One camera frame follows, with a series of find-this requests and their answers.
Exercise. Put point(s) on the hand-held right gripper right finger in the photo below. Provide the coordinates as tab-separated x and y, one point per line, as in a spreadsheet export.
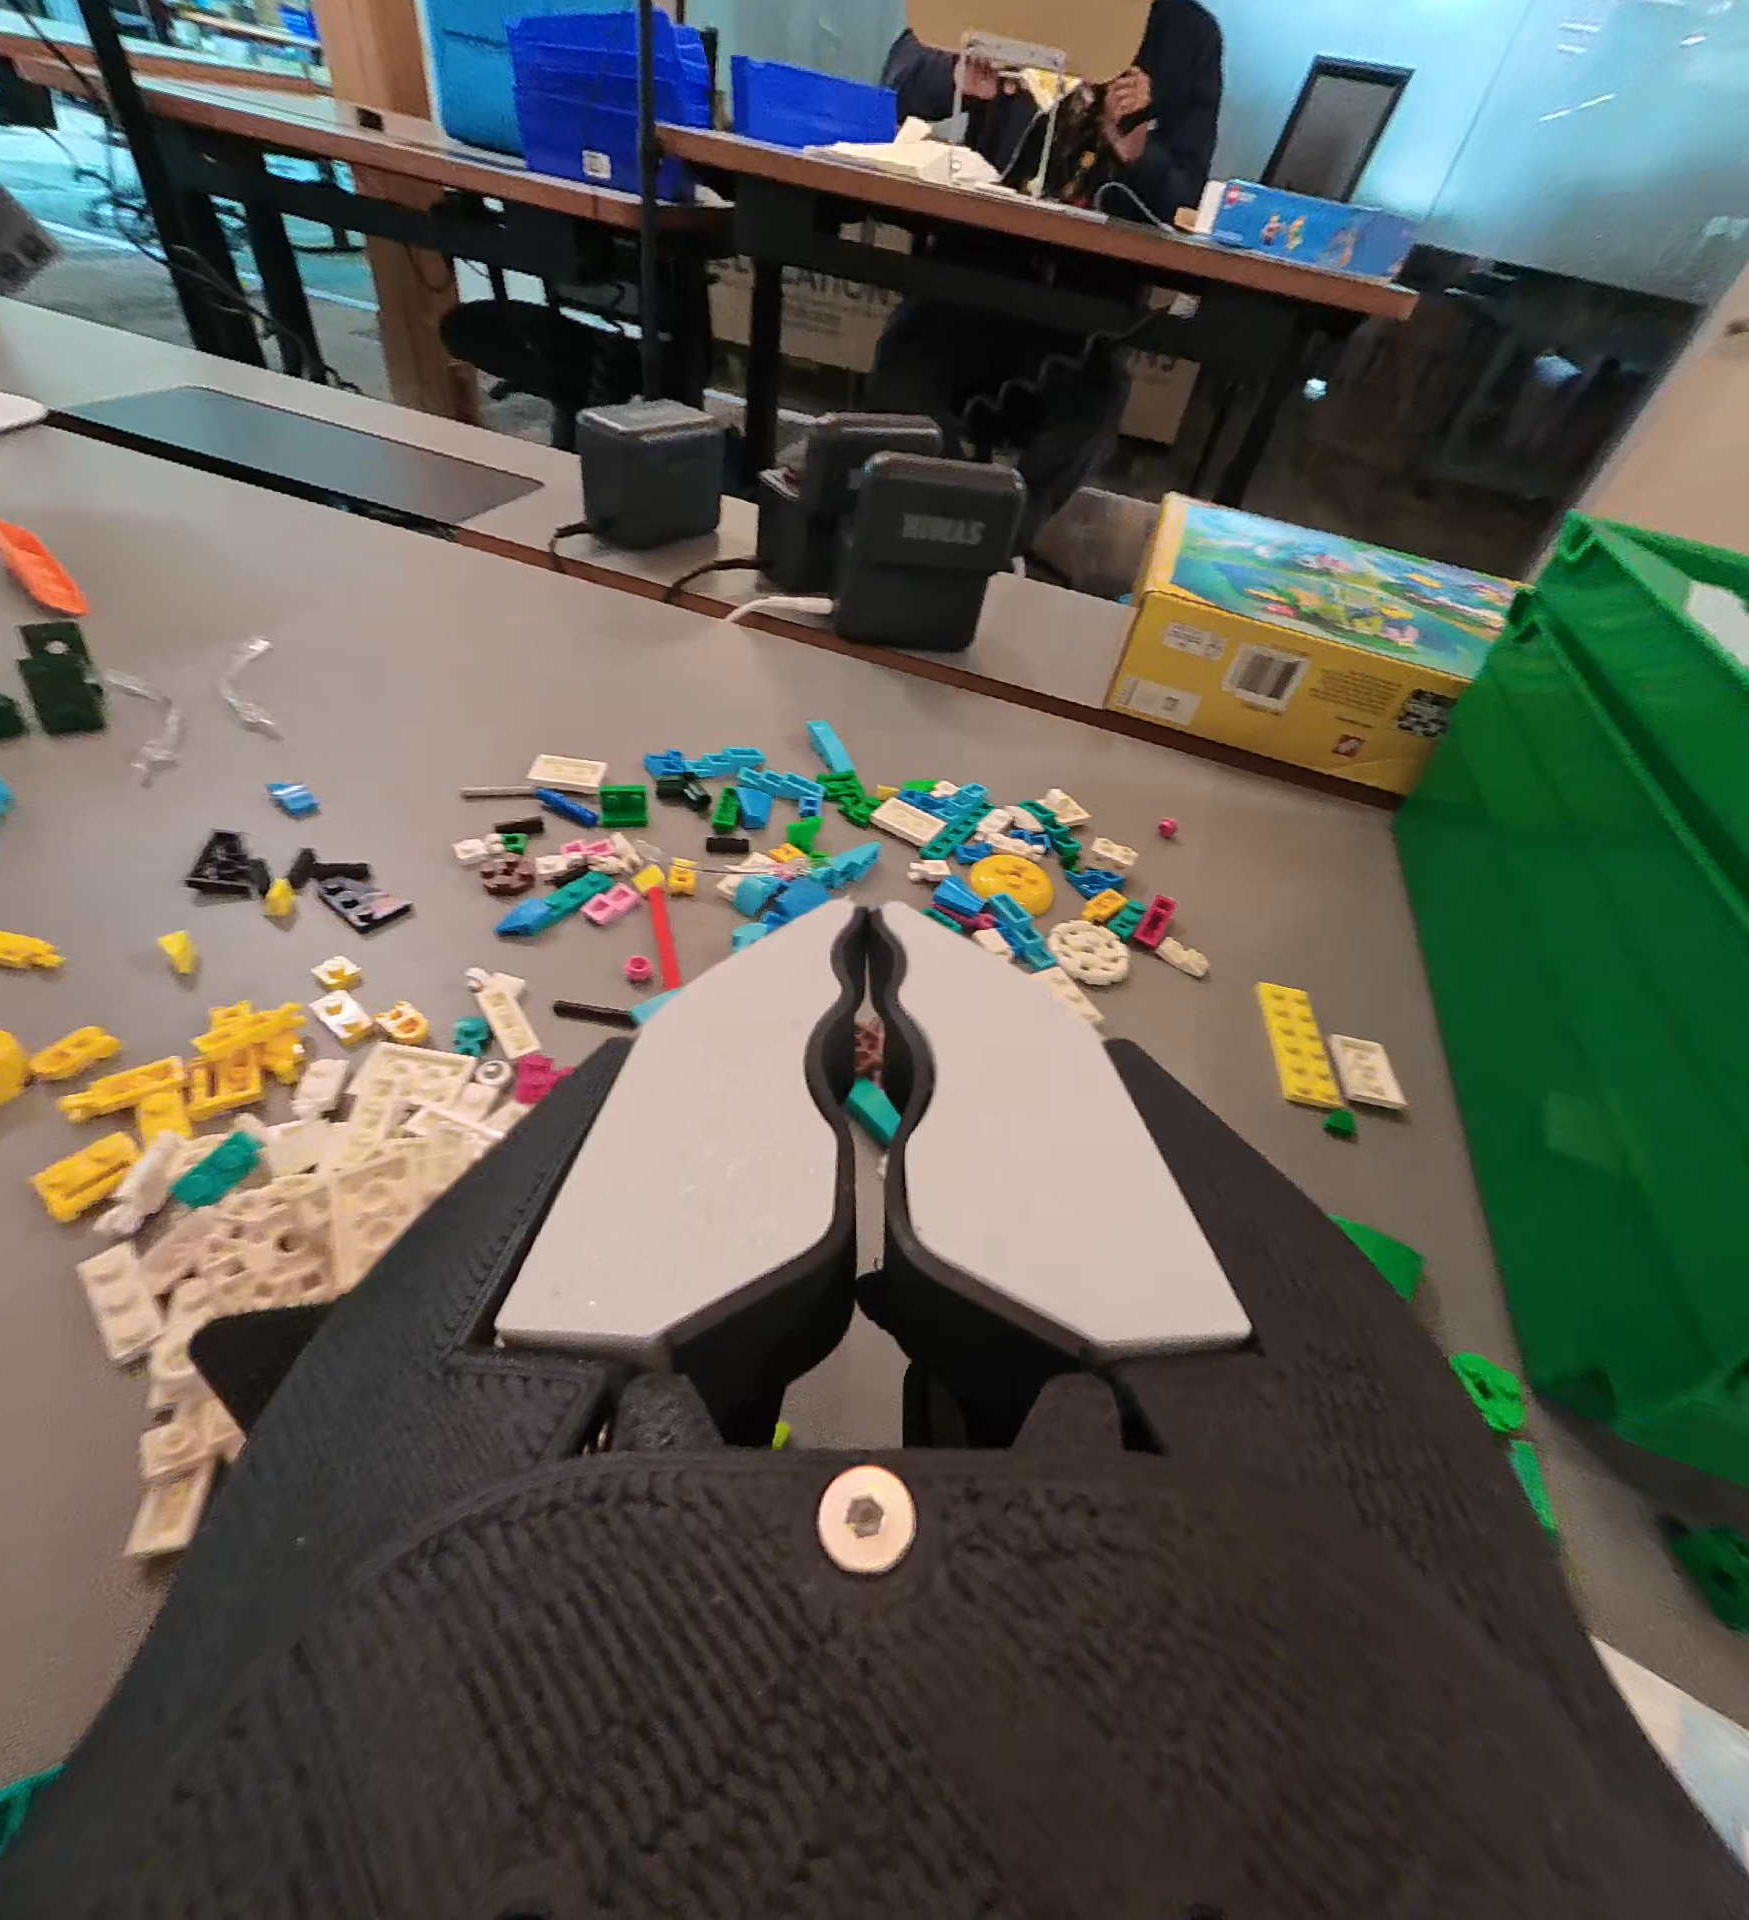
1054	1185

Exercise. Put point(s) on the blue plastic bin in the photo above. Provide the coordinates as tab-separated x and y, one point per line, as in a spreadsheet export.
810	104

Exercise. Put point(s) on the pile of green lego pieces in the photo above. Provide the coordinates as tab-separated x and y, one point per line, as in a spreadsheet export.
1486	1393

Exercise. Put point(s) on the black light stand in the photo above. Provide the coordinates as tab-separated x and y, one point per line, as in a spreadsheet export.
644	165

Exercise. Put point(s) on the small blue lego piece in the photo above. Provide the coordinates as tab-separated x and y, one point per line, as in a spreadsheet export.
295	794

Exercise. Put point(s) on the pile of white lego pieces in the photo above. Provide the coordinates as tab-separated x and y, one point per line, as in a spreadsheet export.
258	1246

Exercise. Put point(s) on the dark green lego assembly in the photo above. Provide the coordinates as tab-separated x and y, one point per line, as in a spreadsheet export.
61	675

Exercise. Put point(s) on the black office chair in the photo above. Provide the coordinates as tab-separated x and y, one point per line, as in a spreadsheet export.
544	344

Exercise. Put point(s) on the white lego plate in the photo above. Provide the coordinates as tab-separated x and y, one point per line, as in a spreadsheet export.
1366	1069

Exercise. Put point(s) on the blue lego box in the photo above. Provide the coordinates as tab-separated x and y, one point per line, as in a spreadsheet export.
1308	228

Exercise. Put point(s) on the white door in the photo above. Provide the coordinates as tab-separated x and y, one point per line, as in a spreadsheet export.
1713	375

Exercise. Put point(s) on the pile of yellow lego pieces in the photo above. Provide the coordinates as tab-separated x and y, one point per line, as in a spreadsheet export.
154	1072

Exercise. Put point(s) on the yellow lego box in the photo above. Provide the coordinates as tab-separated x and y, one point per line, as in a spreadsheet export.
1308	645

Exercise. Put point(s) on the stack of blue bins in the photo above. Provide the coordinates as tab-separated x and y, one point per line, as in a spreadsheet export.
605	75

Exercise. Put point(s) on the group of black lego pieces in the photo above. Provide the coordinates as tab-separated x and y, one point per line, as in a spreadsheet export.
296	877

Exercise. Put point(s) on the wooden board stand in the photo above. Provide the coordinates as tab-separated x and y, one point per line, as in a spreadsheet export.
1032	22

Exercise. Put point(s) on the orange brick separator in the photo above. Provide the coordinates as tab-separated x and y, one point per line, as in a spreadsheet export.
26	563

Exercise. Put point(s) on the black desk mat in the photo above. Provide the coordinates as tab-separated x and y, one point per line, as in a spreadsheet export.
289	449

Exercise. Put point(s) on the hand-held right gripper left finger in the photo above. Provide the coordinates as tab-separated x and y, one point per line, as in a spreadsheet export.
693	1185

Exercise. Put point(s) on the pile of mixed small lego pieces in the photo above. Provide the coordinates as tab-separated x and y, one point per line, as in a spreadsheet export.
844	854

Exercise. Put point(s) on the black battery charger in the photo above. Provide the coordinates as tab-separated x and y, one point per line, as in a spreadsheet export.
649	472
927	551
807	501

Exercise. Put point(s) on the small black monitor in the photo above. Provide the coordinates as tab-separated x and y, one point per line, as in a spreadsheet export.
1335	127

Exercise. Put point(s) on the clear lego piece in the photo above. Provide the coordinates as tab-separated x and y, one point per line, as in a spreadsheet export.
245	683
154	736

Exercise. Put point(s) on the cardboard box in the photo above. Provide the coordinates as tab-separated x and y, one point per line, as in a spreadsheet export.
798	309

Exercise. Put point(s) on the long yellow lego plate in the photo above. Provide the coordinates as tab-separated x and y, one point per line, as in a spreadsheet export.
1293	1045

